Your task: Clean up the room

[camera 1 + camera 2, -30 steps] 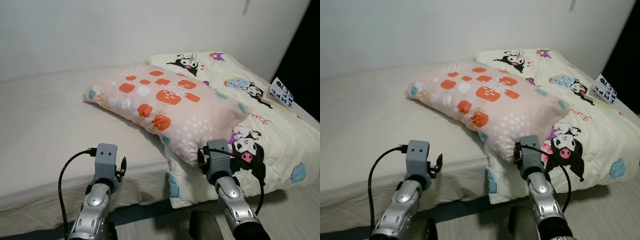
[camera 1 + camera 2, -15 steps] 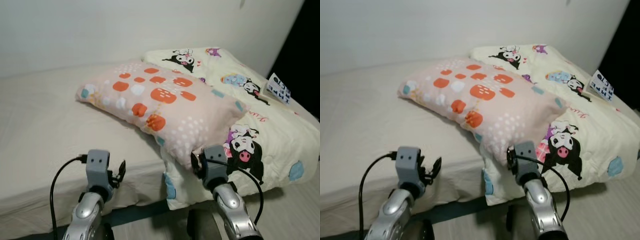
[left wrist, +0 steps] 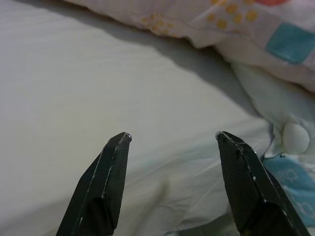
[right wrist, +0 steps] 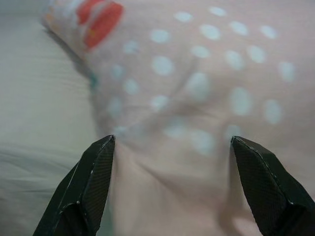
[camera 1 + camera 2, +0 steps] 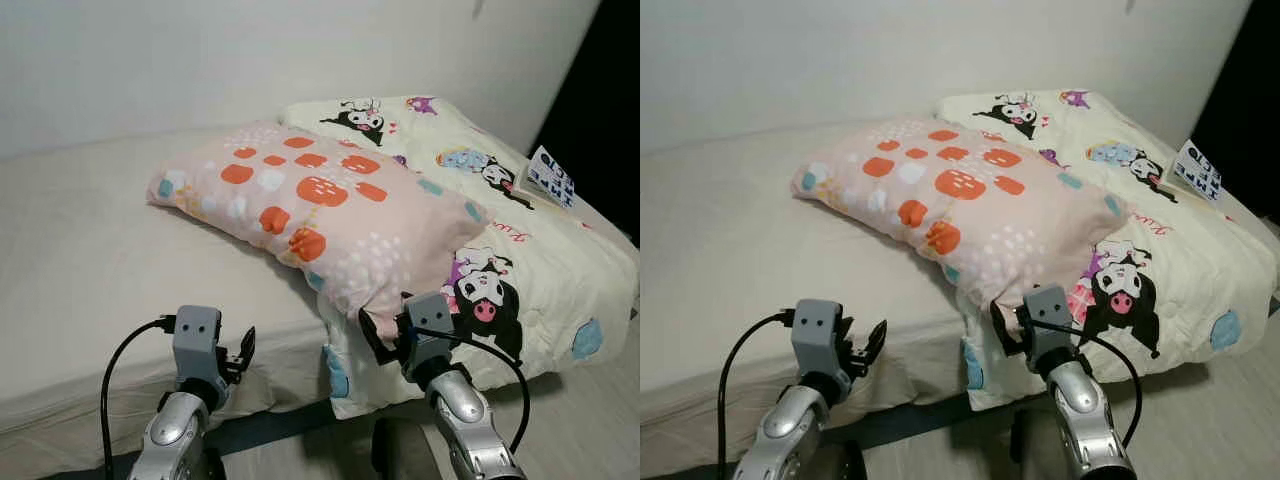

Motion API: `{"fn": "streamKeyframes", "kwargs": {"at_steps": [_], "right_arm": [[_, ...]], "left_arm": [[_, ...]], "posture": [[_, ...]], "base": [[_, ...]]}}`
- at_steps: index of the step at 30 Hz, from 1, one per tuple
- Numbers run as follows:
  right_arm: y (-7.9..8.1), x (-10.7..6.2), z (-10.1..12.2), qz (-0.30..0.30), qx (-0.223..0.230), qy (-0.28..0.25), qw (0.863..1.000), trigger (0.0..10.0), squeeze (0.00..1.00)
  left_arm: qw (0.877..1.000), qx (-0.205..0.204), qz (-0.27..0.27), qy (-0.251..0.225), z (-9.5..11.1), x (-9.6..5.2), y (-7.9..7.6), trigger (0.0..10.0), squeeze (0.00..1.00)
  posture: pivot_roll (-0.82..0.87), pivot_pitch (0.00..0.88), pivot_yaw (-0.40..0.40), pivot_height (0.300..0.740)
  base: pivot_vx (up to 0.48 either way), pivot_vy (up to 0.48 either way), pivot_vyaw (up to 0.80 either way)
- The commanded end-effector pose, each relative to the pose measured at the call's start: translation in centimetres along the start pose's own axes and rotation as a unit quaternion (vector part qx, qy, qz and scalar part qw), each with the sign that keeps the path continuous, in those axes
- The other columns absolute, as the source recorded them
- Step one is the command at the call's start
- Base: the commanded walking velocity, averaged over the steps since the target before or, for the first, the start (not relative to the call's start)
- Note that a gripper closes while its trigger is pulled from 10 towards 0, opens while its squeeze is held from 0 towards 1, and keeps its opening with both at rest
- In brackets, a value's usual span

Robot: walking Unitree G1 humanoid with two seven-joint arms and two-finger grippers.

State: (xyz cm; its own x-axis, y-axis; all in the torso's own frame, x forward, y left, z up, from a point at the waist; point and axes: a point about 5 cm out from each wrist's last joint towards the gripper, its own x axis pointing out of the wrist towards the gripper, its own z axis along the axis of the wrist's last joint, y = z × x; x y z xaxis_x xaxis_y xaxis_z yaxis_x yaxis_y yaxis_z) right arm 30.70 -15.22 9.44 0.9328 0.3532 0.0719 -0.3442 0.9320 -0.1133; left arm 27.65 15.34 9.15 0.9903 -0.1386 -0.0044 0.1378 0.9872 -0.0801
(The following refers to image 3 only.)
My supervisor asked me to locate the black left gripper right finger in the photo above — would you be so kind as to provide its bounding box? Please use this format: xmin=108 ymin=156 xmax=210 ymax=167
xmin=215 ymin=131 xmax=311 ymax=236

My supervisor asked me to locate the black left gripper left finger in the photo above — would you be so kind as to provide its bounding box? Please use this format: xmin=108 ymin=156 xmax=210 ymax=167
xmin=56 ymin=132 xmax=133 ymax=236

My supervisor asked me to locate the cream cartoon print blanket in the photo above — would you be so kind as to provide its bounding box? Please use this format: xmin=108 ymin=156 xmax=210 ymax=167
xmin=118 ymin=61 xmax=315 ymax=236

